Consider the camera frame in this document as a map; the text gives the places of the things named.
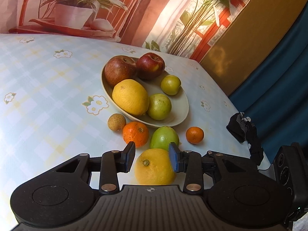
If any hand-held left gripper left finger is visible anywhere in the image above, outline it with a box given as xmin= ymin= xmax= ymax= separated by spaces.
xmin=56 ymin=141 xmax=136 ymax=195

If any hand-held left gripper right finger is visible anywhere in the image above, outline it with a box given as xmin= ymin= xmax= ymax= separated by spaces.
xmin=168 ymin=142 xmax=258 ymax=195

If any yellow lemon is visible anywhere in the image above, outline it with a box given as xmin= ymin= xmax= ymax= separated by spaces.
xmin=112 ymin=79 xmax=150 ymax=116
xmin=134 ymin=148 xmax=177 ymax=186

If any orange with green stem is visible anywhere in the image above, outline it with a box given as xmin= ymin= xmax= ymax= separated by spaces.
xmin=123 ymin=121 xmax=150 ymax=148

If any small tangerine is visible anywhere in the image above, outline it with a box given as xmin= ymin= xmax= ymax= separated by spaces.
xmin=186 ymin=126 xmax=204 ymax=145

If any small brown round fruit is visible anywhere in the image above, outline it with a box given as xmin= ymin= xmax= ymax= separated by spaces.
xmin=107 ymin=114 xmax=126 ymax=131

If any large green apple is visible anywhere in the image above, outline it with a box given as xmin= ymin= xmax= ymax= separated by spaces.
xmin=147 ymin=93 xmax=172 ymax=121

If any cream round plate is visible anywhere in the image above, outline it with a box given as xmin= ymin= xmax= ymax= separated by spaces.
xmin=101 ymin=56 xmax=190 ymax=128

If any small yellow-green apple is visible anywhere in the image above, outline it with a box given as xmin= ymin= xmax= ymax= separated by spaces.
xmin=161 ymin=75 xmax=182 ymax=95

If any brownish red apple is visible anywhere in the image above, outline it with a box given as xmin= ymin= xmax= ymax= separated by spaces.
xmin=104 ymin=55 xmax=138 ymax=88

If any dark red apple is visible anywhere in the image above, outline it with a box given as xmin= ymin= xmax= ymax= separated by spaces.
xmin=136 ymin=52 xmax=166 ymax=80

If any black glove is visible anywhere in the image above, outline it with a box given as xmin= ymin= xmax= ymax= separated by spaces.
xmin=226 ymin=112 xmax=264 ymax=166

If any teal curtain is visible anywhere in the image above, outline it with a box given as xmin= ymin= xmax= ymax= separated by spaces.
xmin=228 ymin=0 xmax=308 ymax=150

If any floral checked tablecloth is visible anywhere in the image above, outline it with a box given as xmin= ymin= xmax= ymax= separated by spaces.
xmin=0 ymin=33 xmax=275 ymax=231

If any yellow wooden board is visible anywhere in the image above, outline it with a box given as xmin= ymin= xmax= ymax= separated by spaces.
xmin=200 ymin=0 xmax=304 ymax=97

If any printed room backdrop cloth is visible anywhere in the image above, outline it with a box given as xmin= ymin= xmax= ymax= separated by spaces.
xmin=0 ymin=0 xmax=265 ymax=63

